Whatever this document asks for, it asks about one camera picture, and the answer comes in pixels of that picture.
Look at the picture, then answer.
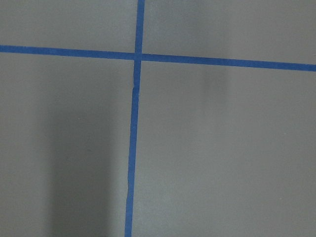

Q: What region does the horizontal blue tape strip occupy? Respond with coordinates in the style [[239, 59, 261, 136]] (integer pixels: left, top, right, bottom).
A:
[[0, 45, 316, 72]]

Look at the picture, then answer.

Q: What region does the vertical blue tape strip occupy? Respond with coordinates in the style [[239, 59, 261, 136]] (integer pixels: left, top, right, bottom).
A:
[[124, 0, 145, 237]]

